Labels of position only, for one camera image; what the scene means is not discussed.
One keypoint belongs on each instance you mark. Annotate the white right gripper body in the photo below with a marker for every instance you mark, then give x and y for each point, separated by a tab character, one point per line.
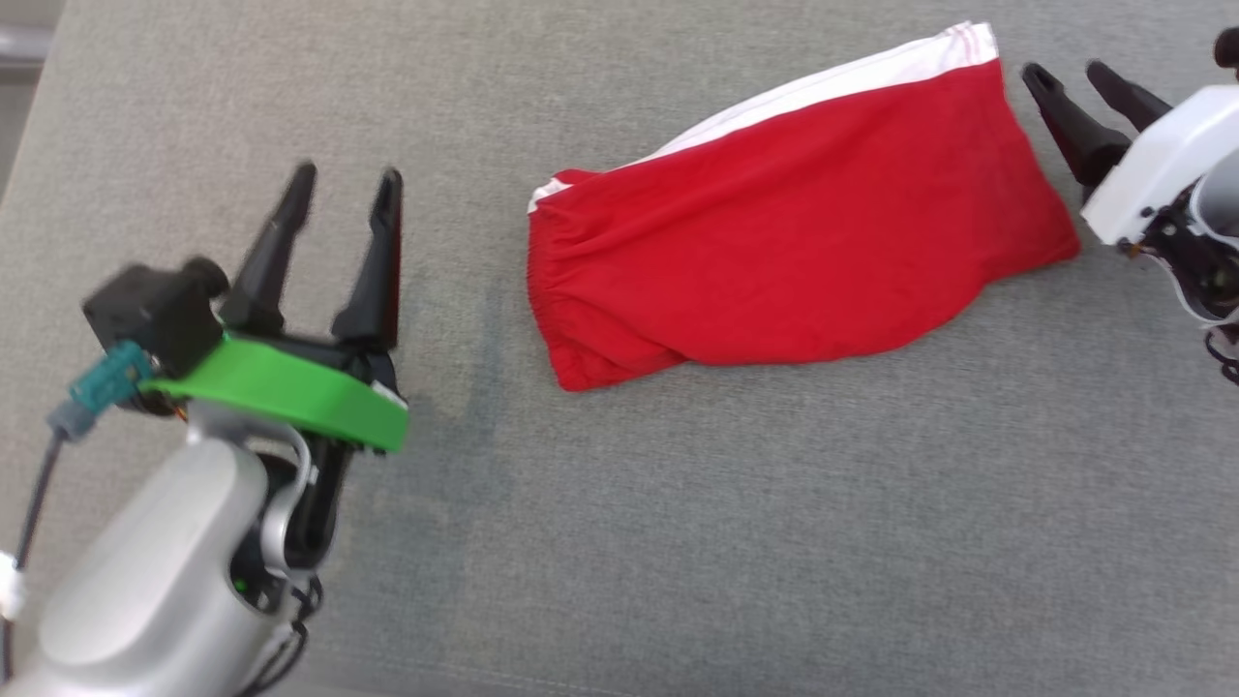
1162	155

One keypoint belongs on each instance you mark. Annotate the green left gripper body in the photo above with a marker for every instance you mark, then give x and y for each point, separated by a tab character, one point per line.
290	387

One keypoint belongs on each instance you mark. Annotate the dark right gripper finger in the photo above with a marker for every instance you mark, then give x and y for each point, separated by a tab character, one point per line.
1128	97
1079	126

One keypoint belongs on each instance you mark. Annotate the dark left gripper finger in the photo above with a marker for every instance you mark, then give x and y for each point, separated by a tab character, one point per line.
379	281
271	261

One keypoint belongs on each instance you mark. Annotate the red shorts with white stripe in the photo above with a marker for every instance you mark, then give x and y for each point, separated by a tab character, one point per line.
794	223

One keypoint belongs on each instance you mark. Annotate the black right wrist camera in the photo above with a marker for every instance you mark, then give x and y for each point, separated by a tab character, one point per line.
1229	48

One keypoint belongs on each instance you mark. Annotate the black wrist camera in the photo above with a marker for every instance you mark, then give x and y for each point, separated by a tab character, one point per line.
1229	48
155	310

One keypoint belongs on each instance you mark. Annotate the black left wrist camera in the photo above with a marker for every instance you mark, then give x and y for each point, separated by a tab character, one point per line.
155	310

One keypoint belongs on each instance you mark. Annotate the teal left camera connector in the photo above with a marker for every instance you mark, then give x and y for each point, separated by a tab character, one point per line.
102	382

